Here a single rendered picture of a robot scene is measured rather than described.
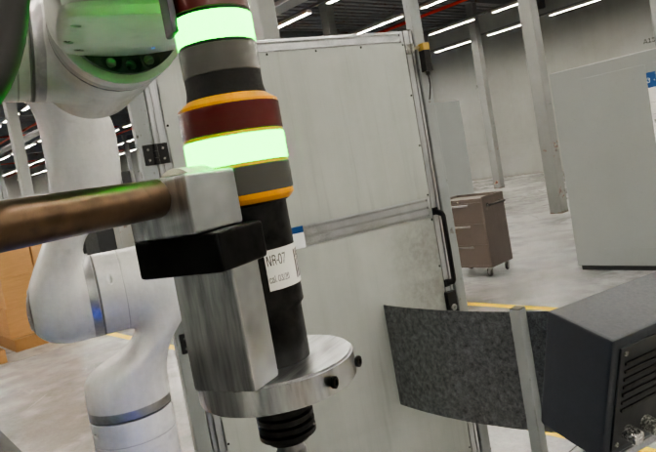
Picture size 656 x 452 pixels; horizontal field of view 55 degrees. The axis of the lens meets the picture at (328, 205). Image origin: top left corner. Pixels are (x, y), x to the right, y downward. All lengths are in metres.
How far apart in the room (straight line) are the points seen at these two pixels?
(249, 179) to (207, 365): 0.08
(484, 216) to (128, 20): 6.78
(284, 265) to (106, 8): 0.15
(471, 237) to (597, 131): 1.74
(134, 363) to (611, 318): 0.67
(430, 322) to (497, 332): 0.26
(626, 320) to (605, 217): 5.82
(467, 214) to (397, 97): 4.72
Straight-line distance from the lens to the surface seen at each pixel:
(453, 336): 2.26
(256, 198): 0.25
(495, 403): 2.28
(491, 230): 7.16
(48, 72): 0.48
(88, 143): 0.92
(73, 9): 0.33
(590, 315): 0.97
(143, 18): 0.34
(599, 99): 6.66
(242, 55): 0.27
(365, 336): 2.44
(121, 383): 0.96
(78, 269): 0.94
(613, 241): 6.80
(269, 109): 0.26
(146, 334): 0.96
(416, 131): 2.56
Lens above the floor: 1.51
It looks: 4 degrees down
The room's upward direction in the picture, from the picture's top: 10 degrees counter-clockwise
